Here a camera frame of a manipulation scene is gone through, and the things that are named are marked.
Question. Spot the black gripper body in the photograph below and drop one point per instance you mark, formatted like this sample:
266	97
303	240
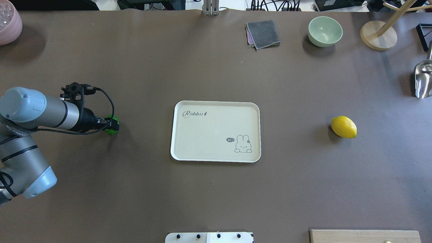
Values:
88	118

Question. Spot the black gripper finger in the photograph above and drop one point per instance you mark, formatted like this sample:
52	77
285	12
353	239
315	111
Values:
114	125

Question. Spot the green lime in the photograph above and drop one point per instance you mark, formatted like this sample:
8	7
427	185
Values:
110	133

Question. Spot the yellow lemon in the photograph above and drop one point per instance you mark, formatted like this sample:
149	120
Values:
344	127

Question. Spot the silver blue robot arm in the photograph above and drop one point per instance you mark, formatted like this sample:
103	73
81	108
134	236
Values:
26	111

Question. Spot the cream rabbit tray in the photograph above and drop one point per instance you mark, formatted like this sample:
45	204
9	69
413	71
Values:
216	131

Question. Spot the pink bowl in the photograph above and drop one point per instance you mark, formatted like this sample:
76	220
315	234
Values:
11	24

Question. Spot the grey folded cloth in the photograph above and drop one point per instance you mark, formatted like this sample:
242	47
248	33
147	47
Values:
262	34

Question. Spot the mint green bowl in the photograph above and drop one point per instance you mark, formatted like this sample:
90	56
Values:
324	31

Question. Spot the wooden cutting board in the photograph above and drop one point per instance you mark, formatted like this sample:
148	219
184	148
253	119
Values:
363	236

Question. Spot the wooden mug tree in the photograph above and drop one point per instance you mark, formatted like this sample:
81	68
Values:
380	35

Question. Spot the steel scoop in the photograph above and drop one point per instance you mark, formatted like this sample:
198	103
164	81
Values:
423	76

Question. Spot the black camera bracket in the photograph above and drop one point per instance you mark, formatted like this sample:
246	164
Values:
75	93

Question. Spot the aluminium frame post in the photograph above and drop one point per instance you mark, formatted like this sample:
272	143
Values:
211	7

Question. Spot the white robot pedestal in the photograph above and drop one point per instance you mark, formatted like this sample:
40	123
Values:
210	237

